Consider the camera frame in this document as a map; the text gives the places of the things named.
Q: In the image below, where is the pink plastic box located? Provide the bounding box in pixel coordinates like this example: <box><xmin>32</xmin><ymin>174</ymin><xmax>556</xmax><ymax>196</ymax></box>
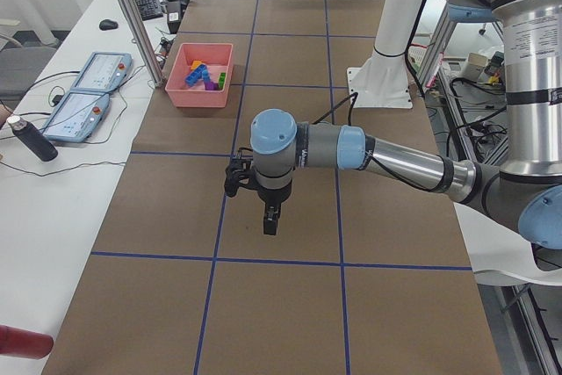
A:
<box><xmin>165</xmin><ymin>43</ymin><xmax>234</xmax><ymax>108</ymax></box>

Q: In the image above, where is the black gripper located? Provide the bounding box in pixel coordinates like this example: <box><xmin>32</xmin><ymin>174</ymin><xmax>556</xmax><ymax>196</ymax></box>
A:
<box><xmin>257</xmin><ymin>184</ymin><xmax>292</xmax><ymax>235</ymax></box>

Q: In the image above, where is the long blue block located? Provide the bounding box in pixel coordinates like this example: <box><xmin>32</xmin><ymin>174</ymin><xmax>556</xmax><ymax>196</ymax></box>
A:
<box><xmin>184</xmin><ymin>64</ymin><xmax>207</xmax><ymax>87</ymax></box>

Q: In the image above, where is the black computer mouse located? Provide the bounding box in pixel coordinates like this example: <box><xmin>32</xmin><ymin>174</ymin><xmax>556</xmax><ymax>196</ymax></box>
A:
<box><xmin>98</xmin><ymin>19</ymin><xmax>119</xmax><ymax>31</ymax></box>

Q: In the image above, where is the purple wedge block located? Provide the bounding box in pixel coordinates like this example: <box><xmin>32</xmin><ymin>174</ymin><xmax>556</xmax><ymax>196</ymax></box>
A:
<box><xmin>204</xmin><ymin>81</ymin><xmax>220</xmax><ymax>90</ymax></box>

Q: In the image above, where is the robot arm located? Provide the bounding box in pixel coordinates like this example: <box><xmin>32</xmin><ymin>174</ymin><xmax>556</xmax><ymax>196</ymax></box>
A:
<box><xmin>250</xmin><ymin>0</ymin><xmax>561</xmax><ymax>249</ymax></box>

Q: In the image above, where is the white paper roll sheet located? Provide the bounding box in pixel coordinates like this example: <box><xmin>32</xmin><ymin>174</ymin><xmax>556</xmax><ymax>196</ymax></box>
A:
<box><xmin>454</xmin><ymin>204</ymin><xmax>561</xmax><ymax>287</ymax></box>

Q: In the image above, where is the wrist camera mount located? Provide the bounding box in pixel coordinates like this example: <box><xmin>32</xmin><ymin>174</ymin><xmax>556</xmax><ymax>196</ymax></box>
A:
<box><xmin>224</xmin><ymin>147</ymin><xmax>258</xmax><ymax>198</ymax></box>

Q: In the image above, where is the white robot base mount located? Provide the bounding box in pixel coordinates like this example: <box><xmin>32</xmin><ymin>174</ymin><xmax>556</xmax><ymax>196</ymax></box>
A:
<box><xmin>348</xmin><ymin>0</ymin><xmax>422</xmax><ymax>109</ymax></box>

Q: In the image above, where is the teach pendant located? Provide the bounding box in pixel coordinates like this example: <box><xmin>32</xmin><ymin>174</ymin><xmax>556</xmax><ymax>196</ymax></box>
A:
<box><xmin>71</xmin><ymin>52</ymin><xmax>133</xmax><ymax>93</ymax></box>
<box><xmin>42</xmin><ymin>91</ymin><xmax>110</xmax><ymax>143</ymax></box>

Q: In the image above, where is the lower teach pendant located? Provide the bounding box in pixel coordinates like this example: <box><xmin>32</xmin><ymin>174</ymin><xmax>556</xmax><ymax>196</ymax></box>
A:
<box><xmin>42</xmin><ymin>91</ymin><xmax>110</xmax><ymax>143</ymax></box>

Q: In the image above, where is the red bottle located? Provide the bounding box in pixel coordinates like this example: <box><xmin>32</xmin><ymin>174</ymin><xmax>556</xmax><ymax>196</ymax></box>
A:
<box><xmin>1</xmin><ymin>325</ymin><xmax>54</xmax><ymax>359</ymax></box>

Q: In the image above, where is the black keyboard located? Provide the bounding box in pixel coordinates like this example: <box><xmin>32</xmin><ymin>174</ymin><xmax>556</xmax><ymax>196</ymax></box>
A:
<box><xmin>134</xmin><ymin>0</ymin><xmax>163</xmax><ymax>21</ymax></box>

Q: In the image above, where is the aluminium frame rack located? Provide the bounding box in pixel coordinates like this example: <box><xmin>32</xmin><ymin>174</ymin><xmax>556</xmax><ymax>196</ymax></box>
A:
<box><xmin>416</xmin><ymin>5</ymin><xmax>561</xmax><ymax>374</ymax></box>

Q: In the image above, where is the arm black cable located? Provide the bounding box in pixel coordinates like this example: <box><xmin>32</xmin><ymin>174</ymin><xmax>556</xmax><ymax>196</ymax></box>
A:
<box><xmin>311</xmin><ymin>91</ymin><xmax>440</xmax><ymax>194</ymax></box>

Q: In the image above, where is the green block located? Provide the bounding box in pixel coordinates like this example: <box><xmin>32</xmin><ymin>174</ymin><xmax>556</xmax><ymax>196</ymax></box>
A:
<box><xmin>218</xmin><ymin>72</ymin><xmax>227</xmax><ymax>90</ymax></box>

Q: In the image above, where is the black water bottle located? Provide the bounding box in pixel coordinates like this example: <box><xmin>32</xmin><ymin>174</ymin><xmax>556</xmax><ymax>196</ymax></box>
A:
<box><xmin>6</xmin><ymin>115</ymin><xmax>58</xmax><ymax>162</ymax></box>

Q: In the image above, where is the upper teach pendant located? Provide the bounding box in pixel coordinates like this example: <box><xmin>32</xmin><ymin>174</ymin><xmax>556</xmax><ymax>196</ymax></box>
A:
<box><xmin>71</xmin><ymin>52</ymin><xmax>133</xmax><ymax>93</ymax></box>

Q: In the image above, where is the aluminium frame post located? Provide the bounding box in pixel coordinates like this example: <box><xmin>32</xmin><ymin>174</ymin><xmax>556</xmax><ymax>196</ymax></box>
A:
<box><xmin>118</xmin><ymin>0</ymin><xmax>164</xmax><ymax>88</ymax></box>

